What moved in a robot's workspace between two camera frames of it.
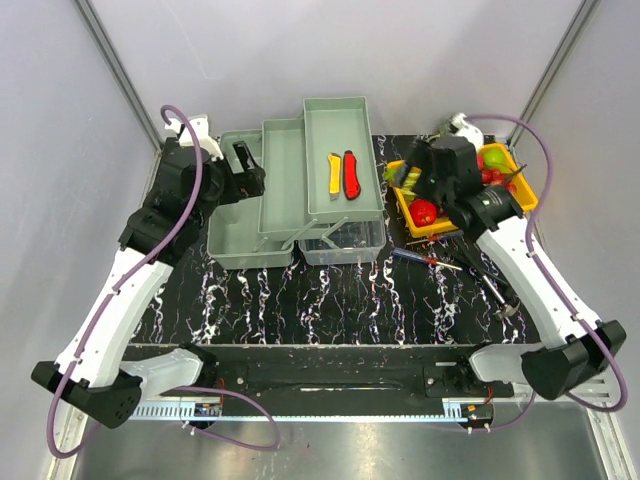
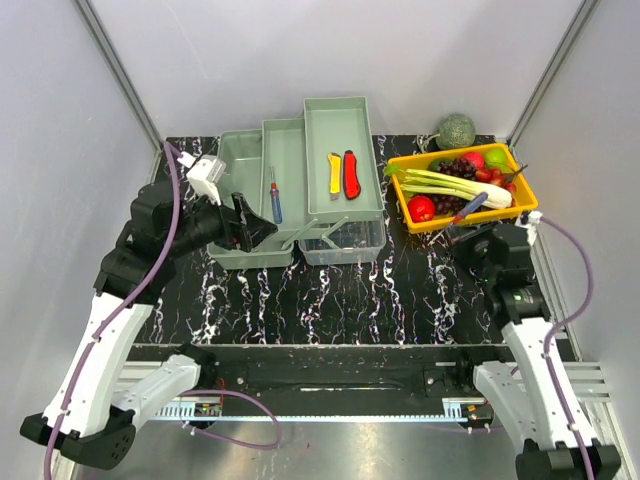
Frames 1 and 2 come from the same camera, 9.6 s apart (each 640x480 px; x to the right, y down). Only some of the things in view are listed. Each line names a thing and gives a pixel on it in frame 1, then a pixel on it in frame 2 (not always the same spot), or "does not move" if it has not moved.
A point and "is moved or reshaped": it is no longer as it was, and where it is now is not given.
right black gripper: x=419 y=155 → x=463 y=236
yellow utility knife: x=335 y=175 does not move
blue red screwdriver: x=406 y=254 is moved or reshaped
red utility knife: x=351 y=185 does not move
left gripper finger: x=244 y=155 → x=254 y=230
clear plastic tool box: x=321 y=194 does not move
